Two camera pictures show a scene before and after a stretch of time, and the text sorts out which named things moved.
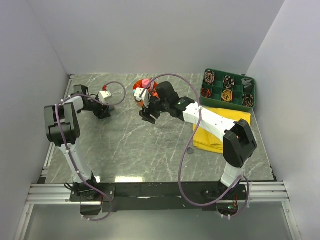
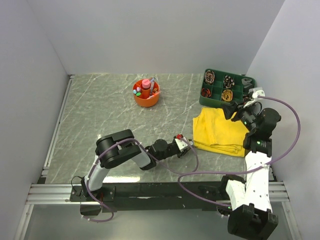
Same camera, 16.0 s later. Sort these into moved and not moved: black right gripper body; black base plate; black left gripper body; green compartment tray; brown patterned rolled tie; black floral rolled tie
Moved: black right gripper body; black left gripper body
Not moved: brown patterned rolled tie; black base plate; green compartment tray; black floral rolled tie
